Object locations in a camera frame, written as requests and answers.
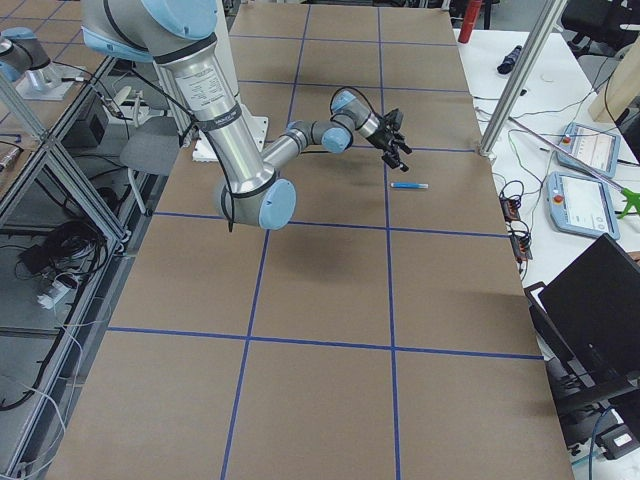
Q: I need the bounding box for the teach pendant tablet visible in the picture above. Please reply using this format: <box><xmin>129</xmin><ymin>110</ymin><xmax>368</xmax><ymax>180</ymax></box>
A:
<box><xmin>546</xmin><ymin>172</ymin><xmax>621</xmax><ymax>240</ymax></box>
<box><xmin>556</xmin><ymin>122</ymin><xmax>621</xmax><ymax>178</ymax></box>

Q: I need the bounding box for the far teach pendant tablet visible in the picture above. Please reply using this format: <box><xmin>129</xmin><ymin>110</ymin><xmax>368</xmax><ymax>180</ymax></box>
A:
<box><xmin>556</xmin><ymin>122</ymin><xmax>621</xmax><ymax>178</ymax></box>

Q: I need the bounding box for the blue highlighter pen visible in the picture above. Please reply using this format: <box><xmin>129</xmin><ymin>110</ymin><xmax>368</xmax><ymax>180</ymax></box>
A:
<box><xmin>390</xmin><ymin>182</ymin><xmax>429</xmax><ymax>190</ymax></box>

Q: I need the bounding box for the black laptop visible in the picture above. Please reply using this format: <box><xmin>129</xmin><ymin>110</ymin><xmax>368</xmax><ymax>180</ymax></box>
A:
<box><xmin>539</xmin><ymin>234</ymin><xmax>639</xmax><ymax>381</ymax></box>

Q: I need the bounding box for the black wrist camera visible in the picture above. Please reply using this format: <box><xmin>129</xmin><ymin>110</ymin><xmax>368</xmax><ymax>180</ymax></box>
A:
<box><xmin>384</xmin><ymin>108</ymin><xmax>404</xmax><ymax>132</ymax></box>

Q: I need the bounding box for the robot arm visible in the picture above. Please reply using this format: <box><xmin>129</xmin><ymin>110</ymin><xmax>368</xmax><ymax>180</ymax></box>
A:
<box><xmin>1</xmin><ymin>27</ymin><xmax>74</xmax><ymax>101</ymax></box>
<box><xmin>82</xmin><ymin>1</ymin><xmax>411</xmax><ymax>230</ymax></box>

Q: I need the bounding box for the aluminium frame post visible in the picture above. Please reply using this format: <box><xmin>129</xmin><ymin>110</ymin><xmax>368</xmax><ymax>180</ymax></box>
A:
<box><xmin>478</xmin><ymin>0</ymin><xmax>568</xmax><ymax>158</ymax></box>

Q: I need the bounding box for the near teach pendant tablet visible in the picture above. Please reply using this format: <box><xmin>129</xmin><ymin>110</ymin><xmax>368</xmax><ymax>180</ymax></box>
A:
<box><xmin>546</xmin><ymin>172</ymin><xmax>621</xmax><ymax>240</ymax></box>

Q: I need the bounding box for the folded dark blue umbrella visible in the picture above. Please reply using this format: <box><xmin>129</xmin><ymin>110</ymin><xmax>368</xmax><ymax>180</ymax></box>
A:
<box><xmin>496</xmin><ymin>45</ymin><xmax>523</xmax><ymax>75</ymax></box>

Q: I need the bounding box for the red cylinder bottle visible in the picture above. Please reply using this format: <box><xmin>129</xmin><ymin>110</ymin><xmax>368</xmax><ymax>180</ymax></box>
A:
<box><xmin>458</xmin><ymin>0</ymin><xmax>483</xmax><ymax>44</ymax></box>

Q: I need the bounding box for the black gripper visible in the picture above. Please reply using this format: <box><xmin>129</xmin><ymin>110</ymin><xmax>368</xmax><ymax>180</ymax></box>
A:
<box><xmin>368</xmin><ymin>123</ymin><xmax>412</xmax><ymax>172</ymax></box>

